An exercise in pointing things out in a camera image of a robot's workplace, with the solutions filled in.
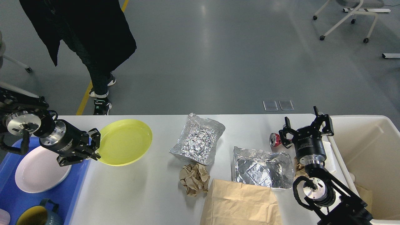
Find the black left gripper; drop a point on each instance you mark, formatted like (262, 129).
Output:
(73, 145)

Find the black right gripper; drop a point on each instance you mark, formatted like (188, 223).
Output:
(308, 142)

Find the yellow-green plastic plate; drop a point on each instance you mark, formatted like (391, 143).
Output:
(124, 142)

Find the pink mug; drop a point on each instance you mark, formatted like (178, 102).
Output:
(4, 217)

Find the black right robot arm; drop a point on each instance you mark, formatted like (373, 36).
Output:
(320, 191)

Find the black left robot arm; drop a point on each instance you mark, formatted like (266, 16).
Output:
(23, 115)

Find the crushed red soda can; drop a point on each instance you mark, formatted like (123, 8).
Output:
(275, 140)

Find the floor outlet plates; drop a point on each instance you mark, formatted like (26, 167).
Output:
(286, 105)

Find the small crumpled brown paper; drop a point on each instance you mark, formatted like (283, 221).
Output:
(299, 169)

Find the white round plate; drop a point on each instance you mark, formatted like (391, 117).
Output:
(39, 171)

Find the flattened foil tray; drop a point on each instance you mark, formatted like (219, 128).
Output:
(261, 168)

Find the cream plastic bin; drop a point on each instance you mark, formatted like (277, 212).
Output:
(367, 148)

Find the blue-grey mug yellow inside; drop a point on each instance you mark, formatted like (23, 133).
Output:
(46, 213)

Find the blue plastic tray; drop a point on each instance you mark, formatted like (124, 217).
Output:
(15, 201)

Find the white chair leg left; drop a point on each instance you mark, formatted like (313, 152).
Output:
(20, 64)

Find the brown paper bag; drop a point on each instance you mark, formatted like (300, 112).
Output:
(235, 203)

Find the crumpled foil tray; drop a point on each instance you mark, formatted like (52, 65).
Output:
(198, 140)

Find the white bar on floor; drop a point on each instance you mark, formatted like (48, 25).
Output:
(391, 55)

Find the person in black coat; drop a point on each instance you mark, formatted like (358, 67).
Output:
(96, 30)

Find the crumpled brown paper ball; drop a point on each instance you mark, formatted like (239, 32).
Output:
(195, 179)

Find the white office chair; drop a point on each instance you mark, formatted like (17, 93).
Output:
(359, 7)

